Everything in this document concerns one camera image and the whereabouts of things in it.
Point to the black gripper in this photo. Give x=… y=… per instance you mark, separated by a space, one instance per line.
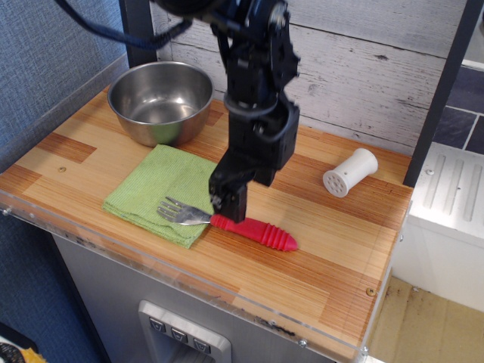
x=258 y=147

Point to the red handled metal fork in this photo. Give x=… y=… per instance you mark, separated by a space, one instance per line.
x=263 y=233

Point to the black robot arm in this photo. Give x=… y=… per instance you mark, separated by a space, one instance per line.
x=259 y=61

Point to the green folded napkin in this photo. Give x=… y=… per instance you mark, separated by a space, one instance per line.
x=164 y=172

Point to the stainless steel bowl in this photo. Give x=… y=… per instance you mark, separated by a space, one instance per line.
x=164 y=102

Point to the white plastic shaker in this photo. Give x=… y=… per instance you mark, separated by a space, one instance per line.
x=348 y=174

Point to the silver toy fridge cabinet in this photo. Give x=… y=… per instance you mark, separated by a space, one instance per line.
x=147 y=311

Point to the white toy sink unit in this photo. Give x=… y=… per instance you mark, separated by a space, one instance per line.
x=441 y=245

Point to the yellow object bottom left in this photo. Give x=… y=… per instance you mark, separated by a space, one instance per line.
x=12 y=354

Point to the black left frame post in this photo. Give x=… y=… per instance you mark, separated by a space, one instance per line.
x=137 y=21

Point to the black vertical frame post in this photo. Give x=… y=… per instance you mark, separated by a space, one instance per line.
x=449 y=74

